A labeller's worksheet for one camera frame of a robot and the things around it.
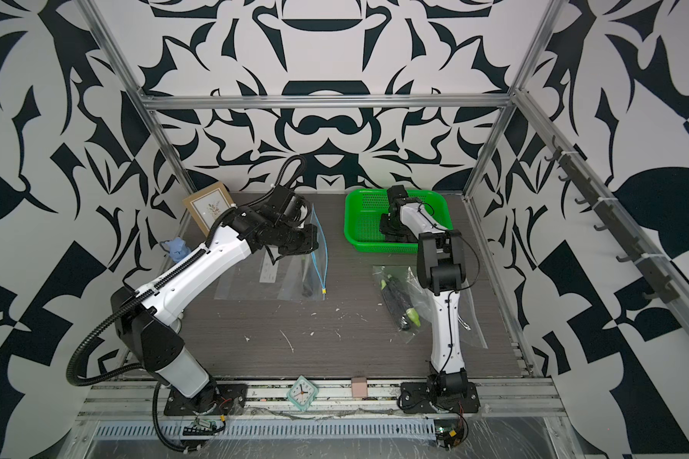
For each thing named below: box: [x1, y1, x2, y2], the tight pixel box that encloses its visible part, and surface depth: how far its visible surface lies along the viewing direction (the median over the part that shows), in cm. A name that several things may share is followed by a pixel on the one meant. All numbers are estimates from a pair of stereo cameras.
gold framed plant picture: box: [181, 181, 233, 238], surface depth 102 cm
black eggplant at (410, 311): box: [387, 280, 422, 328], surface depth 86 cm
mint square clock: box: [287, 374, 319, 412], surface depth 76 cm
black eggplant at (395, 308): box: [380, 279, 411, 331], surface depth 87 cm
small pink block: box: [351, 376, 368, 398], surface depth 77 cm
